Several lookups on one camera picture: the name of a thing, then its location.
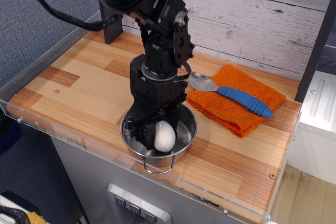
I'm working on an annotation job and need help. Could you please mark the silver cabinet button panel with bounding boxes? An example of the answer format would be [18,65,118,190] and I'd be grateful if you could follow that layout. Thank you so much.
[107,183,172,224]

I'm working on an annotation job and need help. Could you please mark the white aluminium block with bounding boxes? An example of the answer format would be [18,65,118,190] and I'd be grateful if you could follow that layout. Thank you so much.
[287,71,335,184]

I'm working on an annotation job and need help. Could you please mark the clear acrylic guard rail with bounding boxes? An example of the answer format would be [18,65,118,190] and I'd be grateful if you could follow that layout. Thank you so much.
[1,9,301,223]

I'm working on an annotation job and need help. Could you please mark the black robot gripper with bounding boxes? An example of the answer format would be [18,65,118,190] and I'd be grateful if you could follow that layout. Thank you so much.
[124,54,188,150]

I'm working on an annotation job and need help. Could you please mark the black vertical post right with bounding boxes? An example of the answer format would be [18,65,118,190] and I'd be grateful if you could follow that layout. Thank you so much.
[295,0,335,103]

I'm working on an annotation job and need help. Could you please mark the stainless steel pot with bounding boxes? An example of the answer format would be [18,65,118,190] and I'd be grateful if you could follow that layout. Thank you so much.
[120,105,197,175]

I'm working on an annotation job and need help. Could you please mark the orange folded cloth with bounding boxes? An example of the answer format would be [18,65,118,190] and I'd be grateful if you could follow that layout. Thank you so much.
[186,63,286,138]

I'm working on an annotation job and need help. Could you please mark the blue handled metal spoon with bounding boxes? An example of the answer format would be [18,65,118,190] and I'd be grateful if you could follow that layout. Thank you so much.
[188,72,273,118]

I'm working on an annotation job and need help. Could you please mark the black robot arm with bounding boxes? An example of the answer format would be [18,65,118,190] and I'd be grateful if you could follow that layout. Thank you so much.
[99,0,194,150]

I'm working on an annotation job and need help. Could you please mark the white plush egg black band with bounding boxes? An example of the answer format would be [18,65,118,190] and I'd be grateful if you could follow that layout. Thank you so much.
[154,121,176,153]

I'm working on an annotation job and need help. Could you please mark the black braided cable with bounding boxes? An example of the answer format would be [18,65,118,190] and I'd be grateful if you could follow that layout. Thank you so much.
[19,0,124,31]

